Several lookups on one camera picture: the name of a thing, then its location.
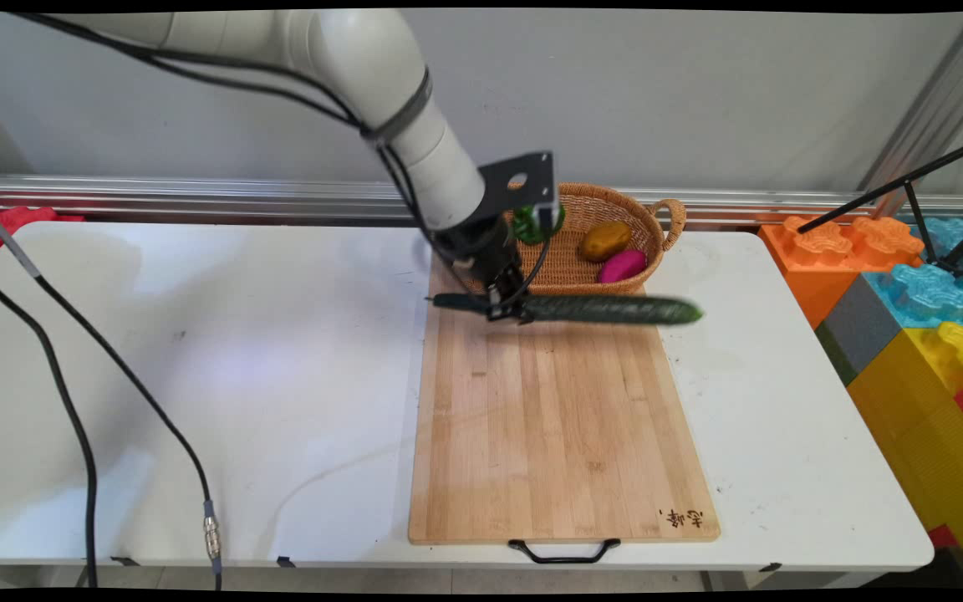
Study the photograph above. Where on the woven wicker basket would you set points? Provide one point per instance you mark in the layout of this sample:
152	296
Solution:
582	259

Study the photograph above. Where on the grey toy block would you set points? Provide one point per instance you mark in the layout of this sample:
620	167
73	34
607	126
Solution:
858	326

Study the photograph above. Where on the wooden cutting board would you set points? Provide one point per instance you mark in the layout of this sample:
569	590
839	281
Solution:
557	435

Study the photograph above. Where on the green bell pepper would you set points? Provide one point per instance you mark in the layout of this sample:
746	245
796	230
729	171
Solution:
532	226

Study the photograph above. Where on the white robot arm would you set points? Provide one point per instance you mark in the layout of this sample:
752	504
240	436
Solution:
364	58

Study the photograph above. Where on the black tripod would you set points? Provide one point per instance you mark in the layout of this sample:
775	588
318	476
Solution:
920	221

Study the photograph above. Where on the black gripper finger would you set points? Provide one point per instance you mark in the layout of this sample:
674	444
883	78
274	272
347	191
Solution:
496	305
520	297

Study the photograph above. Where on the long green cucumber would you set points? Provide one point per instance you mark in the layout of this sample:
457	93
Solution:
607	309

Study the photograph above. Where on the yellow toy block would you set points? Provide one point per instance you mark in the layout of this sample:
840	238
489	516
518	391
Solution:
924	435

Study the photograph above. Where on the aluminium rail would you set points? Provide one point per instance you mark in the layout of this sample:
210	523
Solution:
197	196

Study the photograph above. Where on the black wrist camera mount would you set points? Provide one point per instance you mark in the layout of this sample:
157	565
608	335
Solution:
523	180

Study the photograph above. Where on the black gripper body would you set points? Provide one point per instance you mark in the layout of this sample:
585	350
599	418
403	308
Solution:
481	247

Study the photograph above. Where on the blue toy block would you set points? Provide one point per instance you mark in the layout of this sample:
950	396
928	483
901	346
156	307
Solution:
924	297

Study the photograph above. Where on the aluminium post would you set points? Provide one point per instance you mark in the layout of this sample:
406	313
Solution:
933	109

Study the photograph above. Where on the orange toy block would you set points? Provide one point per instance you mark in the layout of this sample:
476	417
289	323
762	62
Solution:
816	259

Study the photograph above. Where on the magenta sweet potato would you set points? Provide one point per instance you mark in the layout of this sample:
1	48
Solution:
622	267

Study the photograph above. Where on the brown potato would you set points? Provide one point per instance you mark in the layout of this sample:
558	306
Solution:
605	241

